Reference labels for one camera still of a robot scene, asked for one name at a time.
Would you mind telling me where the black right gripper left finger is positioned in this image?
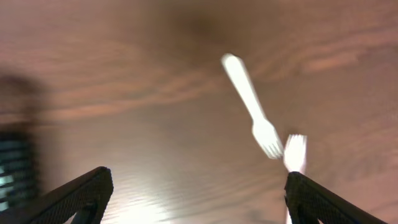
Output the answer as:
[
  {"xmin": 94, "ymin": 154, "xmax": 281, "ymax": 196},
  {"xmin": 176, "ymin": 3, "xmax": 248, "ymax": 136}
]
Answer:
[{"xmin": 1, "ymin": 166, "xmax": 114, "ymax": 224}]

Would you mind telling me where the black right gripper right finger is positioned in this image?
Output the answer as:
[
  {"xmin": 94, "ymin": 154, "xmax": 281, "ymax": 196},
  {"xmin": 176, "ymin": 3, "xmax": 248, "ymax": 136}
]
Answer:
[{"xmin": 285, "ymin": 172, "xmax": 386, "ymax": 224}]

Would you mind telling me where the white plastic fork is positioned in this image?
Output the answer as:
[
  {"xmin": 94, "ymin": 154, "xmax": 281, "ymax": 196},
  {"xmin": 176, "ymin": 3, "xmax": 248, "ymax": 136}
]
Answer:
[
  {"xmin": 283, "ymin": 134, "xmax": 307, "ymax": 174},
  {"xmin": 221, "ymin": 54, "xmax": 283, "ymax": 159}
]

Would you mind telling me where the black perforated plastic basket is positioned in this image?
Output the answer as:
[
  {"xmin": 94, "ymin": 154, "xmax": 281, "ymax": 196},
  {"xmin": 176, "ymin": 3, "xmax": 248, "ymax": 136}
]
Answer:
[{"xmin": 1, "ymin": 124, "xmax": 40, "ymax": 212}]

